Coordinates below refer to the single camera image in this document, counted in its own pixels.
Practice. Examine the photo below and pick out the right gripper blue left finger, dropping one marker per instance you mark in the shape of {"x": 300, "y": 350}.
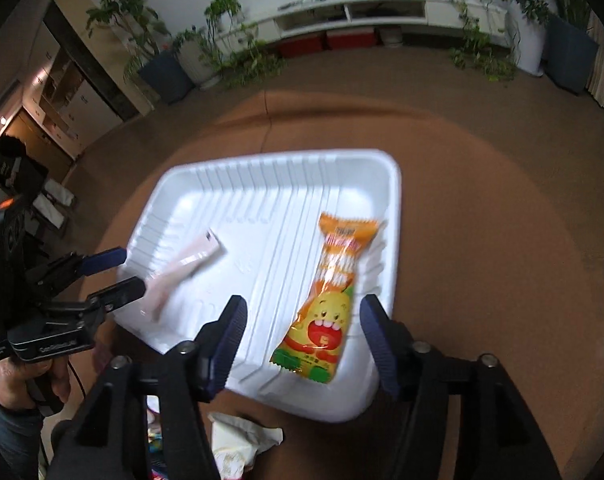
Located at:
{"x": 223, "y": 344}

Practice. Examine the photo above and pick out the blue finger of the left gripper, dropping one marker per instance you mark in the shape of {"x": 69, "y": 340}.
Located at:
{"x": 116, "y": 296}
{"x": 103, "y": 261}

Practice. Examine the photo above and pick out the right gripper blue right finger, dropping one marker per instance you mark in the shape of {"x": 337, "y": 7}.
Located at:
{"x": 378, "y": 330}

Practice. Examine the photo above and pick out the pink white snack bar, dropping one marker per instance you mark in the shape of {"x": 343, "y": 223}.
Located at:
{"x": 161, "y": 284}

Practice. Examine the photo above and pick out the orange cartoon snack packet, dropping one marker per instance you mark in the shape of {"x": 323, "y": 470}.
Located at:
{"x": 314, "y": 342}

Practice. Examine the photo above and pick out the white red snack packet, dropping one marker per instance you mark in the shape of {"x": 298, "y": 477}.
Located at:
{"x": 235, "y": 442}

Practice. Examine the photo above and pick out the left forearm grey sleeve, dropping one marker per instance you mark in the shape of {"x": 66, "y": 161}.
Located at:
{"x": 20, "y": 441}

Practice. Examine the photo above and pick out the person's left hand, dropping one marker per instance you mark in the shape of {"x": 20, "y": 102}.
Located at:
{"x": 14, "y": 378}

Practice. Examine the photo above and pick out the white plastic tray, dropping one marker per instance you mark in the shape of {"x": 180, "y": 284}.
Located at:
{"x": 265, "y": 209}

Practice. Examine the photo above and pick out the leafy plant white pot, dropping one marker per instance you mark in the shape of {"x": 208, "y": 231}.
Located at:
{"x": 202, "y": 45}

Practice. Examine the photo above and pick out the left tall plant blue pot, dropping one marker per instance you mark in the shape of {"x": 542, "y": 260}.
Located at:
{"x": 151, "y": 56}

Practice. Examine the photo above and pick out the tall plant blue pot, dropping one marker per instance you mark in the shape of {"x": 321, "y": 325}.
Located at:
{"x": 151, "y": 56}
{"x": 571, "y": 51}

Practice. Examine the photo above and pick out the red storage box left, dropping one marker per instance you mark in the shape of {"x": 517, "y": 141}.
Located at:
{"x": 295, "y": 47}

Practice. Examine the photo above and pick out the red storage box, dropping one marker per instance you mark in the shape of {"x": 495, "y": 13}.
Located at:
{"x": 295, "y": 47}
{"x": 351, "y": 38}

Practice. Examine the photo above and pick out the red storage box right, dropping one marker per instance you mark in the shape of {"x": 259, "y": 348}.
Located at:
{"x": 351, "y": 38}

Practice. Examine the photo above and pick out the small white floor pot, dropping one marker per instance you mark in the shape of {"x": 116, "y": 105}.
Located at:
{"x": 391, "y": 36}

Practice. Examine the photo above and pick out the white tv cabinet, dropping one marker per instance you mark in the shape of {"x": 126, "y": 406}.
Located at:
{"x": 335, "y": 18}

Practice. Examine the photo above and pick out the trailing plant white stand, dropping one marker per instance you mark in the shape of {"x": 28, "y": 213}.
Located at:
{"x": 500, "y": 37}

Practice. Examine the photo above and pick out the right tall plant blue pot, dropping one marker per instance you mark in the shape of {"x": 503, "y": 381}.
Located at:
{"x": 571, "y": 51}

